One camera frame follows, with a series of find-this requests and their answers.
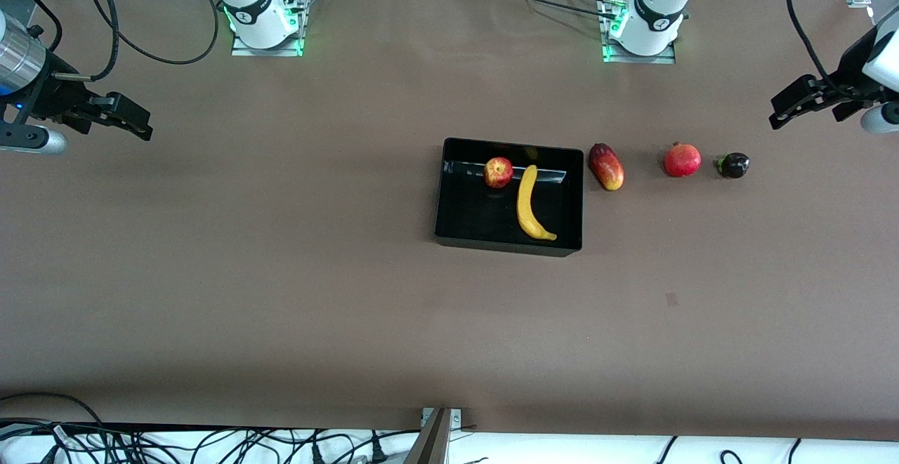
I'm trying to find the black looped floor cable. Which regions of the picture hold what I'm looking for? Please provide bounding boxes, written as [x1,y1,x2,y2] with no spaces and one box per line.
[0,392,106,428]

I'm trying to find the brown table cover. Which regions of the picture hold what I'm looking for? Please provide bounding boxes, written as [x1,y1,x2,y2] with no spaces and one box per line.
[0,0,899,442]

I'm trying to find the black plastic box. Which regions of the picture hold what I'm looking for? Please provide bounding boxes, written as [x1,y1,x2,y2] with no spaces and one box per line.
[433,138,585,260]

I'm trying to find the tangled black floor cables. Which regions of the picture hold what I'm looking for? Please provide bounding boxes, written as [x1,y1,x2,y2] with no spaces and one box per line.
[0,418,395,464]

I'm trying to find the red yellow mango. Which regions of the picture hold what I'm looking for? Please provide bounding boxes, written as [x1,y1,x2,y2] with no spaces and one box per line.
[588,142,625,192]

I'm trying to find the yellow banana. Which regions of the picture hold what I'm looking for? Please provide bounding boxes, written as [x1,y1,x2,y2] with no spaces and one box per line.
[516,164,558,241]

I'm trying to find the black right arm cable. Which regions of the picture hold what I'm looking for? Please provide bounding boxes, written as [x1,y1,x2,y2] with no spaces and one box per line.
[14,0,220,86]

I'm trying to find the red pomegranate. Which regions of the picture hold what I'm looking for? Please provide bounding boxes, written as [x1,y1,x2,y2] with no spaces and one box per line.
[664,142,702,178]

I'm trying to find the dark purple mangosteen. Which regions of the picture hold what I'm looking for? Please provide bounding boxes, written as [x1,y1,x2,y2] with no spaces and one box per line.
[714,152,751,180]

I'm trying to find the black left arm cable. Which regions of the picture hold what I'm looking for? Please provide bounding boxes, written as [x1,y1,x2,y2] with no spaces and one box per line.
[785,0,841,93]

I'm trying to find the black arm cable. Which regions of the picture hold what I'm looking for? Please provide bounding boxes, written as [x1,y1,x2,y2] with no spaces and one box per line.
[14,0,220,86]
[785,0,841,93]

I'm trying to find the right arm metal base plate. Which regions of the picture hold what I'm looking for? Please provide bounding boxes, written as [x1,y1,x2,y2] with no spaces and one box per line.
[230,0,305,58]

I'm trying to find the red apple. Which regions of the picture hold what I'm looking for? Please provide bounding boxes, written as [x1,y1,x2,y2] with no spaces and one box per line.
[483,157,514,190]

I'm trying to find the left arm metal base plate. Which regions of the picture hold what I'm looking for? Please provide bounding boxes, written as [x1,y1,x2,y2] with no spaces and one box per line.
[601,0,677,65]

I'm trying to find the long black table cable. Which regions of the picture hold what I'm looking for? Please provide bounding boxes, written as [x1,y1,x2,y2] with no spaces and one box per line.
[490,0,613,18]

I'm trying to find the aluminium profile post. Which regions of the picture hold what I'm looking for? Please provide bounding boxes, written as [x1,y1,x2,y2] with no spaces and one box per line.
[404,408,452,464]

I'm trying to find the small metal bracket plate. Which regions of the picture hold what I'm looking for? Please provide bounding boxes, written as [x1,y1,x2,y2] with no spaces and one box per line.
[420,407,464,429]

